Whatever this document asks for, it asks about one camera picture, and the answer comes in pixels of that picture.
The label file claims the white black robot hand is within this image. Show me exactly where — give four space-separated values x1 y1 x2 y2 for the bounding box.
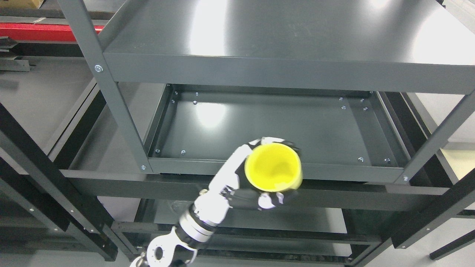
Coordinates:
193 137 300 224

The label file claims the yellow plastic cup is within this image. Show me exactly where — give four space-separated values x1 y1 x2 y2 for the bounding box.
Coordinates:
244 143 303 192

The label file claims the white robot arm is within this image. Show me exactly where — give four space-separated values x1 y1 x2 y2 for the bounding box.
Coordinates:
130 204 218 267

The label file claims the black metal shelf rack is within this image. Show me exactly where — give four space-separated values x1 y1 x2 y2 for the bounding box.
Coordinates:
1 22 118 261

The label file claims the grey metal shelf unit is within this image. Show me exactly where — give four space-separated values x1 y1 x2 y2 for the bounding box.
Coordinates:
58 0 474 267

